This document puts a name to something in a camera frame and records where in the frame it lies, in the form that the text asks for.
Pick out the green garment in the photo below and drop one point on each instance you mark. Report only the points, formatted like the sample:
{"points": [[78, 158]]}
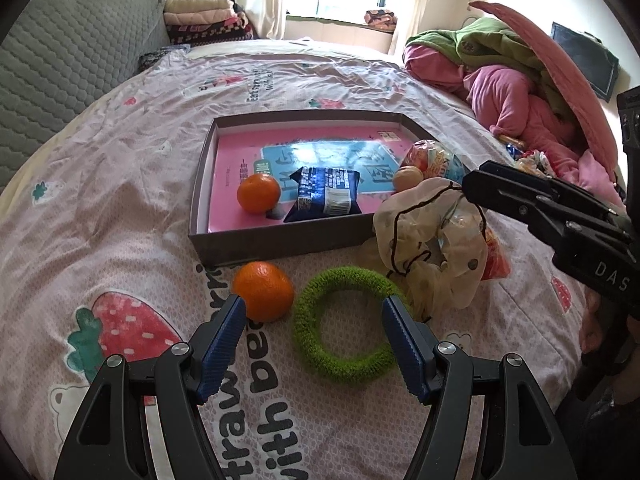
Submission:
{"points": [[490, 45]]}

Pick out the blue snack packet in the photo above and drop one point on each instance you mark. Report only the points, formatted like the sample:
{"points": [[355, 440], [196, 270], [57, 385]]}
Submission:
{"points": [[322, 192]]}

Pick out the black flat television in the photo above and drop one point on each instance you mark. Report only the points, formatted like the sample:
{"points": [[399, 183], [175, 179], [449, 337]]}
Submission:
{"points": [[587, 60]]}

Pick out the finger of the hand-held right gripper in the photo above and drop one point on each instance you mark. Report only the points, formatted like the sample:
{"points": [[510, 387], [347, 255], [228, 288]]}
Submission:
{"points": [[550, 185], [515, 205]]}

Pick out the pink folded blanket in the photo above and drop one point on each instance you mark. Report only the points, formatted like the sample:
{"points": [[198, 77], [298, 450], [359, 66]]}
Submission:
{"points": [[200, 17]]}

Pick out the person's right hand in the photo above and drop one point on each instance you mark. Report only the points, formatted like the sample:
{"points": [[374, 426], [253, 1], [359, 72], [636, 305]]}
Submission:
{"points": [[595, 330]]}

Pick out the pink strawberry print bed sheet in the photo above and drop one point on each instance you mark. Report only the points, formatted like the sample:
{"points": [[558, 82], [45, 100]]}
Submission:
{"points": [[125, 210]]}

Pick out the brown snack packet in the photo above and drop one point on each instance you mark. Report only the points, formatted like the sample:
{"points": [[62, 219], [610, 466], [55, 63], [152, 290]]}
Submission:
{"points": [[512, 140]]}

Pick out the colourful snack packet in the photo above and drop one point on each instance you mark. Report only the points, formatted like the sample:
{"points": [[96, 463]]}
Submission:
{"points": [[535, 162]]}

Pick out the grey quilted headboard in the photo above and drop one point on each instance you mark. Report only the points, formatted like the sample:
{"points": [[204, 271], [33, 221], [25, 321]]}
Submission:
{"points": [[65, 55]]}

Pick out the red snack bag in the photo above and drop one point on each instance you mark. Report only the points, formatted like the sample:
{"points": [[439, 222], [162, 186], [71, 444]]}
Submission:
{"points": [[435, 160]]}

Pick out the cream folded blanket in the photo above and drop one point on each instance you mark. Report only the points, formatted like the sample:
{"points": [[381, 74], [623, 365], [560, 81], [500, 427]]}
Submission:
{"points": [[195, 5]]}

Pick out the dark patterned folded blanket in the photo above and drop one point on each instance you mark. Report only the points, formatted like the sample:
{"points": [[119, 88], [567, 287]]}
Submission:
{"points": [[210, 32]]}

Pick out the pink picture book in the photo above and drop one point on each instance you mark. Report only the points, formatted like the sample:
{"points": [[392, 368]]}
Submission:
{"points": [[230, 170]]}

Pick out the cream curtain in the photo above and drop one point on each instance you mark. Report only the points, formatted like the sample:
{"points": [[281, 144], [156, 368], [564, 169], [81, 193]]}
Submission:
{"points": [[270, 0], [415, 5]]}

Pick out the salmon pink quilt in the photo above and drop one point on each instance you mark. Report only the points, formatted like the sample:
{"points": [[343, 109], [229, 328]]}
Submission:
{"points": [[565, 70]]}

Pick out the orange tangerine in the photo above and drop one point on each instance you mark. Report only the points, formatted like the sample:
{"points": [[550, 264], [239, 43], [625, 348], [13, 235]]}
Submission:
{"points": [[257, 192], [262, 290]]}

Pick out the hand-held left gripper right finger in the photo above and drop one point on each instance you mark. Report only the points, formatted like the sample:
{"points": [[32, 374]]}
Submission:
{"points": [[405, 350]]}

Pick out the patterned bag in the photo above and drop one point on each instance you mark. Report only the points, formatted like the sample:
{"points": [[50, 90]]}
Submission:
{"points": [[380, 17]]}

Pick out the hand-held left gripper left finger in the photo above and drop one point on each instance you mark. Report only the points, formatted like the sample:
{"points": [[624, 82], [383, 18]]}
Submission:
{"points": [[222, 355]]}

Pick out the grey shallow cardboard box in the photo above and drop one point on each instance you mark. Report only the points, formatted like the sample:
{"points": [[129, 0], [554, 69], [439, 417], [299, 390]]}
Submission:
{"points": [[280, 245]]}

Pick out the beige round bun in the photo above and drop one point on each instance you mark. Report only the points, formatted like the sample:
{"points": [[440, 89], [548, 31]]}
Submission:
{"points": [[407, 179]]}

